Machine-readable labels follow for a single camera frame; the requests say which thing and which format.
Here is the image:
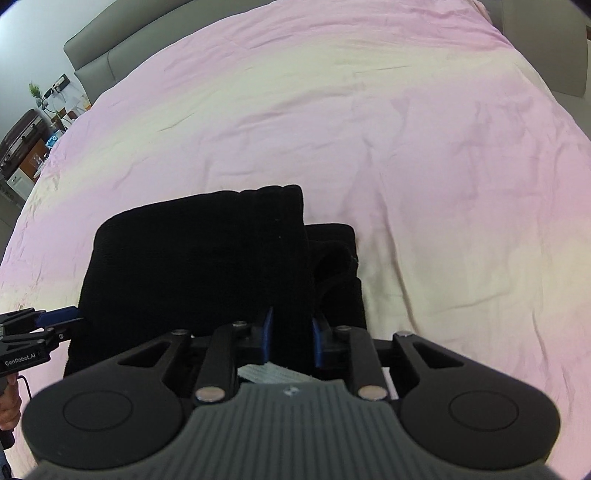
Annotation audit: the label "white box appliance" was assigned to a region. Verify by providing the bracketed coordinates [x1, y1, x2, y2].
[4, 166, 37, 200]

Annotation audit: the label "pink floral bedsheet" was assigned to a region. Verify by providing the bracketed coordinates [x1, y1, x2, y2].
[0, 0, 591, 480]

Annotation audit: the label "grey chair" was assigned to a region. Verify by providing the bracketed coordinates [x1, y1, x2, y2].
[480, 0, 591, 100]

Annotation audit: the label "person's left hand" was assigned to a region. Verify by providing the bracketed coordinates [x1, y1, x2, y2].
[0, 394, 24, 433]

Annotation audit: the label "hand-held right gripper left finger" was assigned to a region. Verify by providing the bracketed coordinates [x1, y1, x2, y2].
[98, 306, 277, 408]

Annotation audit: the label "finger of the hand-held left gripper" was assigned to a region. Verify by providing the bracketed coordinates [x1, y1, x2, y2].
[0, 305, 80, 329]
[0, 318, 86, 347]

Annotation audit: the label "small green potted plant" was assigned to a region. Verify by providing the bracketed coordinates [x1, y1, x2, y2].
[28, 82, 48, 112]

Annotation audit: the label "grey padded headboard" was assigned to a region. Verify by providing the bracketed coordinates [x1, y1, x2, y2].
[62, 0, 201, 108]

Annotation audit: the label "black pants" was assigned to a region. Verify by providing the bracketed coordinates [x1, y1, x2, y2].
[62, 184, 370, 385]

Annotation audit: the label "black wall socket strip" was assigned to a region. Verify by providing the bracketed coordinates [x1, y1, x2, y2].
[45, 73, 71, 100]

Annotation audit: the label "cluttered bedside table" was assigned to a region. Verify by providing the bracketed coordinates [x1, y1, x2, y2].
[0, 108, 51, 172]

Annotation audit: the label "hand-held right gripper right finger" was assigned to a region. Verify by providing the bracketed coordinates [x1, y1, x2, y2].
[311, 314, 468, 402]

